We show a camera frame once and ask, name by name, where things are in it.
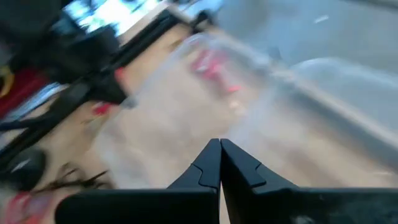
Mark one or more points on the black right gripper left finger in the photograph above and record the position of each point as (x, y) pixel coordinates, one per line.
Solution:
(155, 208)

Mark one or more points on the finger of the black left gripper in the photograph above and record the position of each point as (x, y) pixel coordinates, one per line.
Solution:
(102, 98)
(113, 87)

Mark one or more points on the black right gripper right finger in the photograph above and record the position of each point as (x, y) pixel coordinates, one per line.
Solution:
(311, 208)

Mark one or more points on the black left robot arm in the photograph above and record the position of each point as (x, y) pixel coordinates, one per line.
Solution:
(28, 25)

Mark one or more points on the red white candy wrapper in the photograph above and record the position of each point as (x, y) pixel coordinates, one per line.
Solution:
(206, 65)

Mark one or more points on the purple shiny candy wrapper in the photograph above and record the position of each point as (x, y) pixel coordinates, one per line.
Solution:
(40, 205)

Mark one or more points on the red Skittles candy bag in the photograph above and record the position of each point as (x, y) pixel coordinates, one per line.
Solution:
(17, 208)

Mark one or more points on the bright computer monitor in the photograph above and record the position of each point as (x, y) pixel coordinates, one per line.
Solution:
(112, 14)

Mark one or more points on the red storage bins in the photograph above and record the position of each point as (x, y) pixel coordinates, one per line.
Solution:
(21, 90)

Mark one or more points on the black round stand base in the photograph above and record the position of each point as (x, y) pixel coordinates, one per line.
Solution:
(21, 169)

